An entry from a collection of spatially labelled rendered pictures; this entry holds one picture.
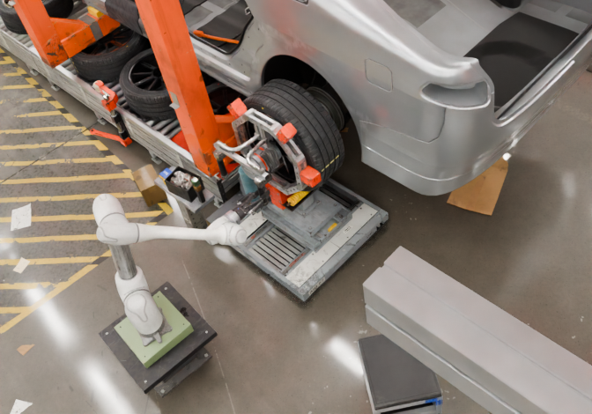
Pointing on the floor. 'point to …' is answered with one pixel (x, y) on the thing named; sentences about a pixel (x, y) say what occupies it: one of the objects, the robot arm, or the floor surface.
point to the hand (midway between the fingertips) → (262, 193)
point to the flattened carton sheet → (481, 189)
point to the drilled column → (192, 218)
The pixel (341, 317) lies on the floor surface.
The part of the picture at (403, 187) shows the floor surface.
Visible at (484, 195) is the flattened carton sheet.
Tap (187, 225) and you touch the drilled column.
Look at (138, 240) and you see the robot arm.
